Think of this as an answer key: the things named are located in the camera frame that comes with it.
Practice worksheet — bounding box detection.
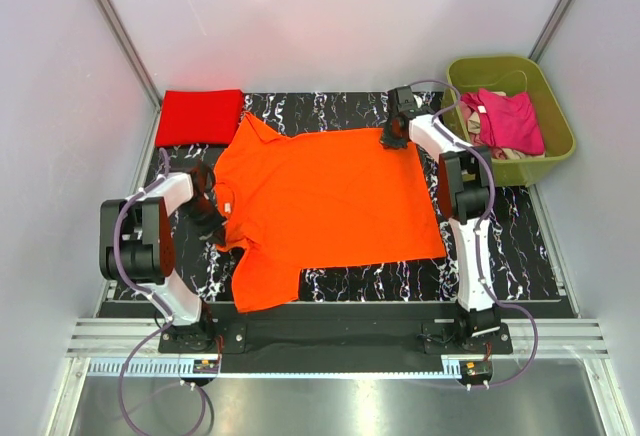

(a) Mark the orange t shirt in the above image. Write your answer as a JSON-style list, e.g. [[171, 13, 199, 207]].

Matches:
[[214, 113, 446, 313]]

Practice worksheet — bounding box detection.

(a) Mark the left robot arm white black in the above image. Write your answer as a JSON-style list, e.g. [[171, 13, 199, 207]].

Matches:
[[99, 162, 227, 352]]

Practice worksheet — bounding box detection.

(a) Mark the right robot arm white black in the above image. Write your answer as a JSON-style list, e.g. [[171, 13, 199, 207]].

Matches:
[[380, 86, 501, 349]]

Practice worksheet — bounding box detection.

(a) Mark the red folded t shirt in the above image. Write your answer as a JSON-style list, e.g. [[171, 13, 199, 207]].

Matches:
[[155, 89, 244, 148]]

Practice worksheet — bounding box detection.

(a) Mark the pink t shirt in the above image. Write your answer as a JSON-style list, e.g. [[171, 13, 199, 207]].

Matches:
[[458, 88, 547, 158]]

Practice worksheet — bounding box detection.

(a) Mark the olive green plastic bin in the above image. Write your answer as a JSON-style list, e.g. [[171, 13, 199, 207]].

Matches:
[[443, 55, 576, 187]]

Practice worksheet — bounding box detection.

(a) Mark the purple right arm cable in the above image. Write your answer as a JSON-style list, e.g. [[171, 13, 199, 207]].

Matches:
[[409, 78, 540, 390]]

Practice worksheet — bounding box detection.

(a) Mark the white slotted cable duct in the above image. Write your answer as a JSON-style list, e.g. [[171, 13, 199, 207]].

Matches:
[[88, 357, 461, 380]]

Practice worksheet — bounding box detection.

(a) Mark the right corner aluminium post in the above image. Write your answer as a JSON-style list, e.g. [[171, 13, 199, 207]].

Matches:
[[528, 0, 576, 63]]

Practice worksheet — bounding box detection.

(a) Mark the corner aluminium post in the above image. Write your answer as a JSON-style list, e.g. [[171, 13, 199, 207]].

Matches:
[[72, 0, 162, 110], [528, 0, 576, 63]]

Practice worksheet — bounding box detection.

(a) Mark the left corner aluminium post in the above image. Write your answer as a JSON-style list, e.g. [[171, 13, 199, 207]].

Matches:
[[72, 0, 162, 110]]

